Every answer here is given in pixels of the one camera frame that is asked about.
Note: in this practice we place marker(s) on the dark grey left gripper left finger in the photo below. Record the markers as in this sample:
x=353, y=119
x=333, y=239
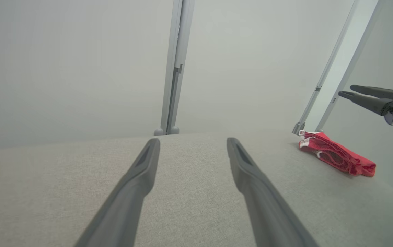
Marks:
x=124, y=206

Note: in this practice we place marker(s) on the grey partition post with feet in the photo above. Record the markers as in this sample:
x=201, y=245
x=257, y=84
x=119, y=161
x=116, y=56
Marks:
x=175, y=85

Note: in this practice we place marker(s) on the red shorts with number print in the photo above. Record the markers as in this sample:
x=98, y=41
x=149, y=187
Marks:
x=337, y=156

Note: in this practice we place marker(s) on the slanted aluminium partition frame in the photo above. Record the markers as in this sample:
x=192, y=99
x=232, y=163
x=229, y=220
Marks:
x=298, y=128

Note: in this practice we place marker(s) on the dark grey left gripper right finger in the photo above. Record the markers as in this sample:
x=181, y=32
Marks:
x=268, y=212

